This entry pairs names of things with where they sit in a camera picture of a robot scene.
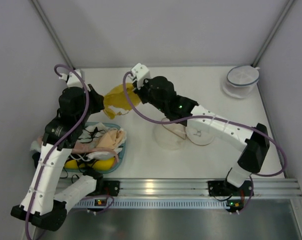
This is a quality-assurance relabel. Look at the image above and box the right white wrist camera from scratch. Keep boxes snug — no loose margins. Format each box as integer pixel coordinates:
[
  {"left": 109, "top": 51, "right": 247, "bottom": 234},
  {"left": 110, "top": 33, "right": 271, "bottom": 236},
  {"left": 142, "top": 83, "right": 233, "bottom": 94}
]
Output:
[{"left": 129, "top": 63, "right": 151, "bottom": 89}]

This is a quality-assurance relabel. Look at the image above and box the yellow padded bra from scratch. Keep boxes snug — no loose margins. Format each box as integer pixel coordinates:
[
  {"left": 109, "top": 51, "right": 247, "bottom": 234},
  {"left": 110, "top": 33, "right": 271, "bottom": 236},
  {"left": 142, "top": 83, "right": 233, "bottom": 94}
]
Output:
[{"left": 64, "top": 157, "right": 117, "bottom": 171}]

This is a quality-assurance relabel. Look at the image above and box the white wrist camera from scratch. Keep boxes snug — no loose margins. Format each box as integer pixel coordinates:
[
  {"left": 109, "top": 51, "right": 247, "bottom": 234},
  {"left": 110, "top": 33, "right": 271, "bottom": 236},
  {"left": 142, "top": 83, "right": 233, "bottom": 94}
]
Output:
[
  {"left": 129, "top": 63, "right": 151, "bottom": 89},
  {"left": 59, "top": 69, "right": 85, "bottom": 88}
]

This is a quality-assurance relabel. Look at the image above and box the beige mesh laundry bag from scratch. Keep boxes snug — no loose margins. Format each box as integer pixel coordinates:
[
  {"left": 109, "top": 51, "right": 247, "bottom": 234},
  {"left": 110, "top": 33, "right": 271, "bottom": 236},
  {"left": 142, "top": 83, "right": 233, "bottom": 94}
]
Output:
[{"left": 153, "top": 123, "right": 215, "bottom": 150}]

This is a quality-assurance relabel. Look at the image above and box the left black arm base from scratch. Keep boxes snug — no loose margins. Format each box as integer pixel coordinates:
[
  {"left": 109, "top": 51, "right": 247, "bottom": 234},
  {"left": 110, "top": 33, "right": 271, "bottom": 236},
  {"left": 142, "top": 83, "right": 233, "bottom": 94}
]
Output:
[{"left": 95, "top": 179, "right": 120, "bottom": 197}]

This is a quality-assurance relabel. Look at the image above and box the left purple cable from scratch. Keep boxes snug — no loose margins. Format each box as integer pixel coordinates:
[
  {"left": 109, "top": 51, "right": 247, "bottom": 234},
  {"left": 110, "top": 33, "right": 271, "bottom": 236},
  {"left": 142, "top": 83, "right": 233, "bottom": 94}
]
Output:
[{"left": 24, "top": 64, "right": 115, "bottom": 240}]

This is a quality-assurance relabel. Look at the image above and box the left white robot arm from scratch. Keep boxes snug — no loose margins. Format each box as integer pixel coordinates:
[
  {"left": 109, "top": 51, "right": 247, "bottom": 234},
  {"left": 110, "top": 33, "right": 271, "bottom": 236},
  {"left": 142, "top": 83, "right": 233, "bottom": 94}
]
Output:
[{"left": 11, "top": 85, "right": 104, "bottom": 231}]

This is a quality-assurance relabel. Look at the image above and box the white blue-rimmed laundry bag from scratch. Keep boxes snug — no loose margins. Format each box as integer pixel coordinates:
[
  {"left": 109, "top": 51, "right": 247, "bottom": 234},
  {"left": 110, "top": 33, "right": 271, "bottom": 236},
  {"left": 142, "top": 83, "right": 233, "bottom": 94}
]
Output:
[{"left": 221, "top": 65, "right": 260, "bottom": 99}]

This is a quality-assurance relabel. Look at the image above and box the teal plastic basket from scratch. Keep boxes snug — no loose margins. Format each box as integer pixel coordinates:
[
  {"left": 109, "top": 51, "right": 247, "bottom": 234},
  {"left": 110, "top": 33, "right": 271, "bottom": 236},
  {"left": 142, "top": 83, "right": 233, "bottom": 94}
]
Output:
[{"left": 65, "top": 122, "right": 126, "bottom": 174}]

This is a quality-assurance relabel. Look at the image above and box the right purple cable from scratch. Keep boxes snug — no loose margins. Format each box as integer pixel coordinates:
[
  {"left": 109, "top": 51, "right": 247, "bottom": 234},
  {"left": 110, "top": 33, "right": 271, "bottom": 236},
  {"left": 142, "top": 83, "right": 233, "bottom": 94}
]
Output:
[{"left": 122, "top": 71, "right": 288, "bottom": 177}]

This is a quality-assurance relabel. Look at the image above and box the perforated cable duct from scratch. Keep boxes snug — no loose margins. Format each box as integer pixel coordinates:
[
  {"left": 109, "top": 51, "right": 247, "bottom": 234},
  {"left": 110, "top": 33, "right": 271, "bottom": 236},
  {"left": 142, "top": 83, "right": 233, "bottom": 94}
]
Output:
[{"left": 74, "top": 198, "right": 230, "bottom": 209}]

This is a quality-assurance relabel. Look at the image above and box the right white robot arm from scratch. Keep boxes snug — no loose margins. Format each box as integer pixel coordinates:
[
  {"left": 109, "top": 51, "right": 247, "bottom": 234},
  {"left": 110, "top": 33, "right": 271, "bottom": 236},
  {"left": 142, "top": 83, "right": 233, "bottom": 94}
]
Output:
[{"left": 133, "top": 76, "right": 270, "bottom": 188}]

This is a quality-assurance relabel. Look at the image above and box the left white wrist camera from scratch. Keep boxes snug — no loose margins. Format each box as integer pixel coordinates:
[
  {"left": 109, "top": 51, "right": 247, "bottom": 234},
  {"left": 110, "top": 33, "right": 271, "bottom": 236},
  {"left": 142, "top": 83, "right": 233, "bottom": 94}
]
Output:
[{"left": 59, "top": 69, "right": 85, "bottom": 88}]

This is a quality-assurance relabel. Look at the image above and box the pink bra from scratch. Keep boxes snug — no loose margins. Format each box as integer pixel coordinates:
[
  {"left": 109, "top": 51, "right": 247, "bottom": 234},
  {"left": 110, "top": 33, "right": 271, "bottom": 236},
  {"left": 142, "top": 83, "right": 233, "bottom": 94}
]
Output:
[{"left": 36, "top": 134, "right": 120, "bottom": 161}]

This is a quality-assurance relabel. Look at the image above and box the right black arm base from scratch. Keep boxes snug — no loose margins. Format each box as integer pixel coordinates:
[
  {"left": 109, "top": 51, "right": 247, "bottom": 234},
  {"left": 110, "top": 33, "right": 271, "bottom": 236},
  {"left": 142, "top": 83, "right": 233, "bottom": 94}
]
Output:
[{"left": 208, "top": 180, "right": 241, "bottom": 199}]

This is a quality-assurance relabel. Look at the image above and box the beige bra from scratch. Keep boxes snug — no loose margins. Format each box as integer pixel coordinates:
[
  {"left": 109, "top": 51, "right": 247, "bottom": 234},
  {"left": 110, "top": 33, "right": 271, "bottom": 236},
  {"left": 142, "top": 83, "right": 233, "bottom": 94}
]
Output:
[{"left": 96, "top": 128, "right": 127, "bottom": 150}]

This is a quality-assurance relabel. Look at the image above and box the aluminium mounting rail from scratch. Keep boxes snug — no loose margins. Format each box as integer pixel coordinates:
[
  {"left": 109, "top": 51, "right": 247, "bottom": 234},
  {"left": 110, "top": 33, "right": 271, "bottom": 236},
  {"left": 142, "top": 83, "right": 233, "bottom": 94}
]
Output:
[{"left": 106, "top": 178, "right": 302, "bottom": 199}]

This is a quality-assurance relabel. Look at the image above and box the purple cable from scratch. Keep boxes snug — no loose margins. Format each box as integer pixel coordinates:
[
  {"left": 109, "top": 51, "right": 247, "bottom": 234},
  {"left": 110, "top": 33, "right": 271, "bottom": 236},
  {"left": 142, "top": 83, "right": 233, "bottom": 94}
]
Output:
[
  {"left": 24, "top": 64, "right": 115, "bottom": 240},
  {"left": 122, "top": 71, "right": 288, "bottom": 177}
]

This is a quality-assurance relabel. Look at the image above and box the white lace garment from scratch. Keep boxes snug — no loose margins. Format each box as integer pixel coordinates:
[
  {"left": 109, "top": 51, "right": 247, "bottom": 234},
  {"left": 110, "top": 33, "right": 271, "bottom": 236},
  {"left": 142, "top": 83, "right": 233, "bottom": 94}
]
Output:
[{"left": 29, "top": 140, "right": 42, "bottom": 153}]

